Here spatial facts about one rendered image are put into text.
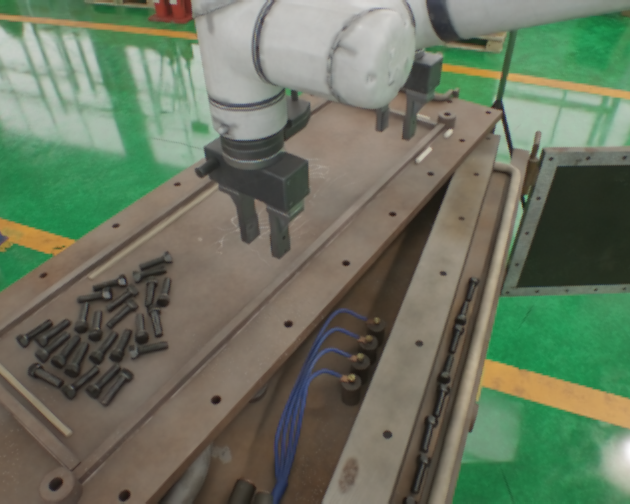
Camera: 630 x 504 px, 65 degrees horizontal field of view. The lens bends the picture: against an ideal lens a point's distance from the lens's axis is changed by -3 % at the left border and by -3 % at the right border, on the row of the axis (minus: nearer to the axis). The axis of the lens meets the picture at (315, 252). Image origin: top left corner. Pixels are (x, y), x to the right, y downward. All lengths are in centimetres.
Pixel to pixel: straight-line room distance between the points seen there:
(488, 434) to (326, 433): 152
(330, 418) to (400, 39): 56
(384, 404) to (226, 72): 45
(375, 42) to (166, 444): 51
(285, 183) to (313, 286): 26
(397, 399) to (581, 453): 170
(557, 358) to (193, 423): 209
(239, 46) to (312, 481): 57
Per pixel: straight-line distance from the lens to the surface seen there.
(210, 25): 54
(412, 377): 73
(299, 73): 49
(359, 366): 82
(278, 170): 60
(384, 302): 96
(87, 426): 73
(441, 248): 91
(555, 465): 230
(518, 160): 140
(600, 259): 182
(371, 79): 46
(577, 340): 269
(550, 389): 247
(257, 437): 81
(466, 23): 56
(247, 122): 57
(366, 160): 108
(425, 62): 87
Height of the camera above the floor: 195
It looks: 43 degrees down
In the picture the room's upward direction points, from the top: 2 degrees counter-clockwise
